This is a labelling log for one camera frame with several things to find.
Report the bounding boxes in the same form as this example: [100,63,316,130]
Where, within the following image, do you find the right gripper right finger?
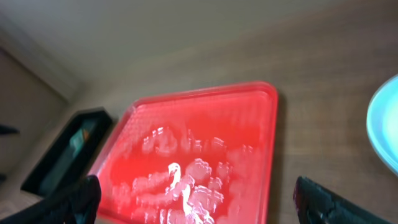
[293,176,389,224]

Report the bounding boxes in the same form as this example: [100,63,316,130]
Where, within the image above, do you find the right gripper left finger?
[1,175,101,224]

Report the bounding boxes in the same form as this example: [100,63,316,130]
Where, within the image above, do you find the light blue plate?
[366,75,397,174]

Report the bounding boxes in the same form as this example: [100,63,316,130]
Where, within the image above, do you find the black water tray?
[21,108,113,197]

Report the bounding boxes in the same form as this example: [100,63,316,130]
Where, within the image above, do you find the red plastic serving tray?
[91,82,278,223]

